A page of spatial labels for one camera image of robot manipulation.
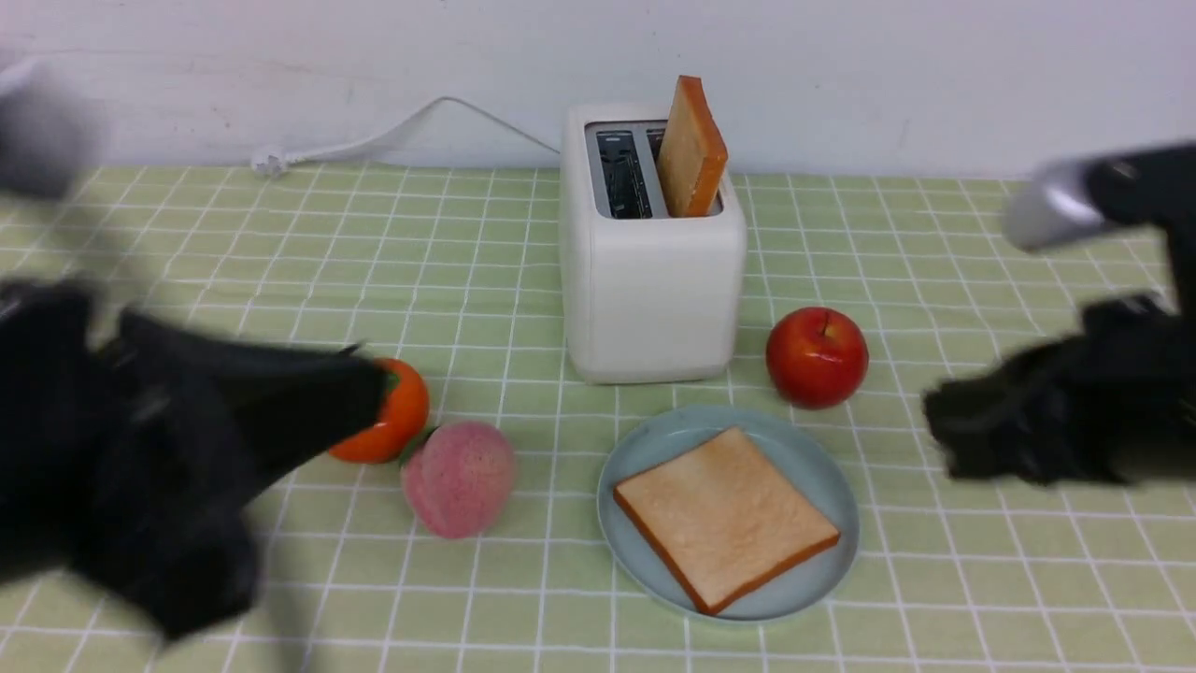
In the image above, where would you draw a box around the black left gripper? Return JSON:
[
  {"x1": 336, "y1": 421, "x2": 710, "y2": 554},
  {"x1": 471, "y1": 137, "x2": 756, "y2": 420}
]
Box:
[{"x1": 1, "y1": 280, "x2": 390, "y2": 640}]

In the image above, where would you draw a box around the white toaster power cable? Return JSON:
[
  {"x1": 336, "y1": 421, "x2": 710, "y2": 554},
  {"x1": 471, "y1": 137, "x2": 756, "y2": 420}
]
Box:
[{"x1": 250, "y1": 96, "x2": 562, "y2": 179}]

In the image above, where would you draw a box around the orange persimmon with green leaves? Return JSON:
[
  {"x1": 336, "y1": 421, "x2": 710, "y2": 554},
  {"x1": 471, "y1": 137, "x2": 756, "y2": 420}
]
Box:
[{"x1": 329, "y1": 357, "x2": 431, "y2": 465}]

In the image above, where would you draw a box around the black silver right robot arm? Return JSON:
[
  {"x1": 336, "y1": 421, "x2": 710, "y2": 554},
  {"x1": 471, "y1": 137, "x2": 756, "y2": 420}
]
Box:
[{"x1": 922, "y1": 141, "x2": 1195, "y2": 487}]

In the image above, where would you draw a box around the pink peach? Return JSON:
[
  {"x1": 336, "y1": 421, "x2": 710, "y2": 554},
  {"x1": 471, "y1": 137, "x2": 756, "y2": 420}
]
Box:
[{"x1": 399, "y1": 421, "x2": 518, "y2": 539}]

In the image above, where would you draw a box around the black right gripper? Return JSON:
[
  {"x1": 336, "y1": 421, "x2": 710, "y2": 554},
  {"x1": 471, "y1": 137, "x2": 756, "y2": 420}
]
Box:
[{"x1": 922, "y1": 294, "x2": 1195, "y2": 487}]

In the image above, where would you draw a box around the white two-slot toaster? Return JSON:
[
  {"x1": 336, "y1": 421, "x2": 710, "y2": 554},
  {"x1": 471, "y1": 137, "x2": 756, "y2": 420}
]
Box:
[{"x1": 557, "y1": 103, "x2": 748, "y2": 384}]

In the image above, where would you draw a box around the toasted bread slice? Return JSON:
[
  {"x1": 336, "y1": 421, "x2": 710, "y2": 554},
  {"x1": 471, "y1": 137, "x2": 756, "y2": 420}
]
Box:
[
  {"x1": 612, "y1": 426, "x2": 842, "y2": 617},
  {"x1": 655, "y1": 77, "x2": 730, "y2": 218}
]

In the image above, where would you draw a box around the light blue plate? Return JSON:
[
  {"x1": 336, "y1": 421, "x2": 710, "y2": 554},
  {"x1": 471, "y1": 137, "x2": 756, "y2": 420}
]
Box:
[{"x1": 597, "y1": 405, "x2": 861, "y2": 623}]

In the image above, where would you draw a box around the green checkered tablecloth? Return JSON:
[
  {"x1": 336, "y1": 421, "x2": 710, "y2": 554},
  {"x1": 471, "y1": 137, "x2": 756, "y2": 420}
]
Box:
[{"x1": 4, "y1": 165, "x2": 1192, "y2": 672}]

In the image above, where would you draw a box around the red apple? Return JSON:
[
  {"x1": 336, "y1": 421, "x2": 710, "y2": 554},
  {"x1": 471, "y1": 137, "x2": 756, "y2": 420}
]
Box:
[{"x1": 764, "y1": 307, "x2": 869, "y2": 410}]

